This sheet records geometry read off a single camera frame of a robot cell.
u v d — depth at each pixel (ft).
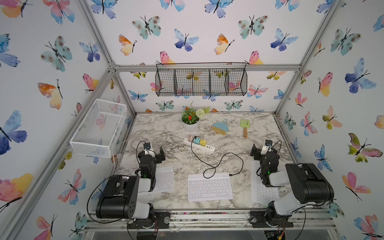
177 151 3.23
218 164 3.06
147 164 2.21
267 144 2.58
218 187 2.76
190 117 3.21
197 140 3.15
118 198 1.48
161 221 2.39
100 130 2.85
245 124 3.75
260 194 2.67
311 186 1.51
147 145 2.49
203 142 3.16
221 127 3.67
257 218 2.43
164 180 2.84
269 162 2.28
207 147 3.23
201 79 3.23
